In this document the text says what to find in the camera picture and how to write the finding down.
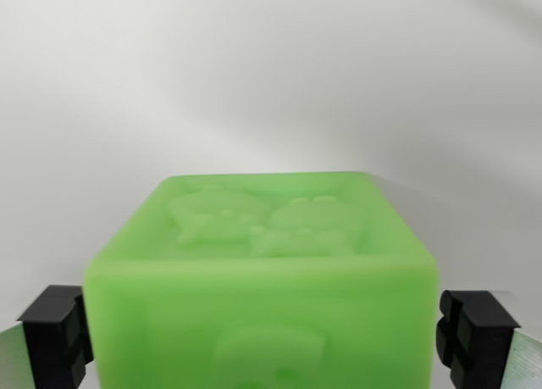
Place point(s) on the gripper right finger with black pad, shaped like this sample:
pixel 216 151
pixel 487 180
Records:
pixel 478 338

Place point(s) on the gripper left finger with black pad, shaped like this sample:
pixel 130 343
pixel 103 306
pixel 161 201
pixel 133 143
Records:
pixel 51 334

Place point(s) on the green embossed toy cube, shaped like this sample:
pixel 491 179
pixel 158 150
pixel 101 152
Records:
pixel 262 287

